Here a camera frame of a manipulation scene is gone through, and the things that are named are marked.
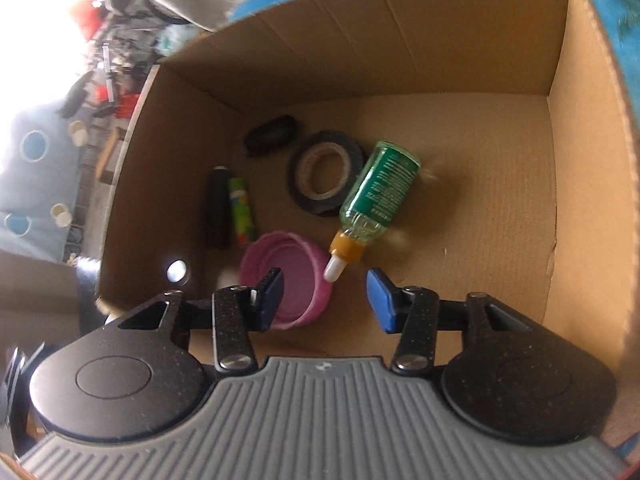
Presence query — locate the small wooden stool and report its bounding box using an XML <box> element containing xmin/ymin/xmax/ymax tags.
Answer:
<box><xmin>94</xmin><ymin>126</ymin><xmax>126</xmax><ymax>185</ymax></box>

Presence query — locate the black electrical tape roll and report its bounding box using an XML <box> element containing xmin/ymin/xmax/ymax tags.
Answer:
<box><xmin>286</xmin><ymin>130</ymin><xmax>368</xmax><ymax>217</ymax></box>

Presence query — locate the black cylindrical tube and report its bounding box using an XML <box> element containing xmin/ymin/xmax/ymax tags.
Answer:
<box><xmin>205</xmin><ymin>166</ymin><xmax>231</xmax><ymax>250</ymax></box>

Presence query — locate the wheelchair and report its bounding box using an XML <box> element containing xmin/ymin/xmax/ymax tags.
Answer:
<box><xmin>58</xmin><ymin>0</ymin><xmax>200</xmax><ymax>119</ymax></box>

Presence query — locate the green dropper bottle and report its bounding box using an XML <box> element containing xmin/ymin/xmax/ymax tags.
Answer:
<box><xmin>323</xmin><ymin>141</ymin><xmax>421</xmax><ymax>283</ymax></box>

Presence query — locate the brown cardboard box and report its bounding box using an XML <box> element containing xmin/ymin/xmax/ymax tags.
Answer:
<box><xmin>96</xmin><ymin>0</ymin><xmax>640</xmax><ymax>386</ymax></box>

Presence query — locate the black oval small object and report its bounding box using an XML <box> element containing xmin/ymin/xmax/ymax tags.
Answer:
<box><xmin>243</xmin><ymin>115</ymin><xmax>299</xmax><ymax>157</ymax></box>

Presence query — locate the blue patterned cushion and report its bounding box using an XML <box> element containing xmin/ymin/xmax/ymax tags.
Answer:
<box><xmin>1</xmin><ymin>103</ymin><xmax>81</xmax><ymax>263</ymax></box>

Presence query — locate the green lip balm tube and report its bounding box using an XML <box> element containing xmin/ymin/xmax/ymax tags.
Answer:
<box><xmin>228</xmin><ymin>177</ymin><xmax>256</xmax><ymax>246</ymax></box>

